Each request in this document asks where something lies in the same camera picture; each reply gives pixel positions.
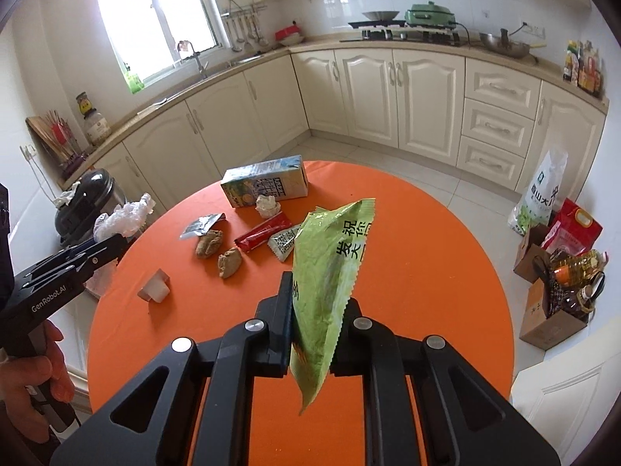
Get person's left hand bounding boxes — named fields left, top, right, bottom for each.
left=0, top=322, right=77, bottom=430

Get small cardboard box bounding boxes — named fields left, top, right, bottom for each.
left=513, top=226, right=554, bottom=283

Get yellow cooking oil bottle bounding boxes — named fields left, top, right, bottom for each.
left=548, top=249, right=608, bottom=283

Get green dish soap bottle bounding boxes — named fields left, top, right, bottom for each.
left=123, top=63, right=145, bottom=94

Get chopsticks in red holder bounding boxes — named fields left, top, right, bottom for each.
left=43, top=111, right=78, bottom=161

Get white rice bag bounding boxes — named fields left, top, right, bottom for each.
left=508, top=150, right=569, bottom=237

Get cluster of condiment bottles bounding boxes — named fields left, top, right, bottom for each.
left=563, top=39, right=605, bottom=98

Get kitchen window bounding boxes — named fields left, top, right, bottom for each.
left=94, top=0, right=224, bottom=83

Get orange round table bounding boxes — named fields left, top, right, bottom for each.
left=86, top=159, right=515, bottom=466

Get red stick wrapper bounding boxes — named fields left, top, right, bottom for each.
left=234, top=214, right=293, bottom=256

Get black induction cooker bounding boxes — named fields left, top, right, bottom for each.
left=348, top=19, right=407, bottom=30

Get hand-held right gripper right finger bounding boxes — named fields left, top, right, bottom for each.
left=330, top=297, right=572, bottom=466

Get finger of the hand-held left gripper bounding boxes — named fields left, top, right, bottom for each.
left=36, top=243, right=105, bottom=275
left=73, top=234, right=129, bottom=280

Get cream drawer front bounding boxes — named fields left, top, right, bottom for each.
left=465, top=72, right=541, bottom=118
left=461, top=98, right=534, bottom=145
left=457, top=137, right=527, bottom=176

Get wooden cutting board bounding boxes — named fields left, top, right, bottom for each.
left=25, top=115, right=64, bottom=161

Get steel double sink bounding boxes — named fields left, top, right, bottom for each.
left=213, top=53, right=265, bottom=66

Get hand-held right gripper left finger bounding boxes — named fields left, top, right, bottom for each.
left=51, top=272, right=298, bottom=466

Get small green white packet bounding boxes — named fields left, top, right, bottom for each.
left=268, top=223, right=305, bottom=263

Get white crumpled cloth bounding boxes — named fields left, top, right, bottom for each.
left=52, top=181, right=83, bottom=209

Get large cardboard box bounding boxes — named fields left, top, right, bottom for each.
left=519, top=276, right=603, bottom=349

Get steel wok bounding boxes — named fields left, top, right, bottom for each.
left=479, top=28, right=546, bottom=59

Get utensil rail with ladles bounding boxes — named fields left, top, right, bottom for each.
left=222, top=4, right=267, bottom=53

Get green electric cooking pot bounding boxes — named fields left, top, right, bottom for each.
left=405, top=1, right=459, bottom=30

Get dark cooking oil bottle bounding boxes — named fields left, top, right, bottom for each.
left=546, top=284, right=605, bottom=321

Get green white drink carton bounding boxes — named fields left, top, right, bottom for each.
left=220, top=154, right=310, bottom=209

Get brown food lump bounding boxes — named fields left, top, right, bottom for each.
left=195, top=229, right=224, bottom=258
left=217, top=247, right=243, bottom=279

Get steel faucet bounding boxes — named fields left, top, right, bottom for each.
left=177, top=40, right=209, bottom=78

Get black round cooker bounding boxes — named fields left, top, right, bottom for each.
left=53, top=168, right=128, bottom=243

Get silver foil wrapper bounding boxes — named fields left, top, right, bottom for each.
left=179, top=214, right=225, bottom=240

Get white plastic bag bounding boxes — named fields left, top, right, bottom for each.
left=94, top=193, right=154, bottom=244

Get white tissue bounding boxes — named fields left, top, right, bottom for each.
left=255, top=195, right=283, bottom=219

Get green snack packet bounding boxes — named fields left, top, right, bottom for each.
left=290, top=197, right=377, bottom=417

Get black gas stove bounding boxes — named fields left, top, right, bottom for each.
left=340, top=29, right=461, bottom=45

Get red rice bag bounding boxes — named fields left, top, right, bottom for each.
left=540, top=198, right=604, bottom=256

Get cream lower kitchen cabinets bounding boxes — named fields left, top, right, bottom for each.
left=58, top=34, right=609, bottom=263

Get white door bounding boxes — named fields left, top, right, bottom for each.
left=511, top=344, right=621, bottom=466

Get glass jar white label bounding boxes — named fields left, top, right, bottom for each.
left=83, top=111, right=112, bottom=146

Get small translucent plastic cup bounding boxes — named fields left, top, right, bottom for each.
left=137, top=269, right=171, bottom=303

